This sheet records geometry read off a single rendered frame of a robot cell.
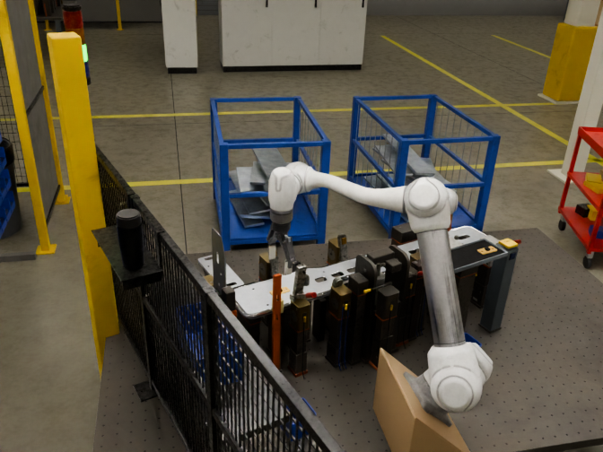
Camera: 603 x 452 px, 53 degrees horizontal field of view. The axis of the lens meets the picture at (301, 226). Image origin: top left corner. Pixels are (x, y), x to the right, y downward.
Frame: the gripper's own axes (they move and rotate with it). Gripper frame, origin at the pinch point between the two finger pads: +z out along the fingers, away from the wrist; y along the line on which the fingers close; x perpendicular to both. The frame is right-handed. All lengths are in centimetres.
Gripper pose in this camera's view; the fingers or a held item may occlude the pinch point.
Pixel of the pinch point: (280, 264)
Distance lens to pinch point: 246.9
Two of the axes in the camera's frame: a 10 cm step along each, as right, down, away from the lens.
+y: -5.1, -4.2, 7.5
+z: -0.4, 8.9, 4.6
